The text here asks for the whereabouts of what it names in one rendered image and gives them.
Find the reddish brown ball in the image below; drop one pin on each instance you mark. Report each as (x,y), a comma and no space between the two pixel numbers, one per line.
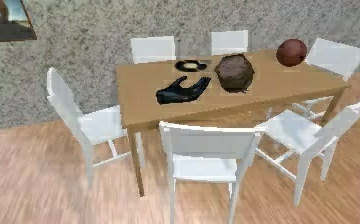
(291,52)

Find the black round dish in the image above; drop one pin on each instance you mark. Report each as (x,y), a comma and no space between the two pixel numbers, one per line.
(191,65)

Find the black hand-shaped sculpture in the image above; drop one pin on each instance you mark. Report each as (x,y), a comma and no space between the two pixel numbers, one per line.
(181,92)

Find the brown wooden dining table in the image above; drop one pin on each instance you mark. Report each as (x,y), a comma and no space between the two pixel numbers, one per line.
(144,90)

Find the white chair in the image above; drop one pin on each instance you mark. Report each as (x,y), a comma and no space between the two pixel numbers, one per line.
(204,150)
(229,42)
(294,131)
(153,49)
(88,125)
(334,56)

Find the brown faceted bowl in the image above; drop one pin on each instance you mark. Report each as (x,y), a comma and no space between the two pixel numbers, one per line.
(234,71)

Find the framed wall picture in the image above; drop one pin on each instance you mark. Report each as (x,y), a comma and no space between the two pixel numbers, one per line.
(8,23)

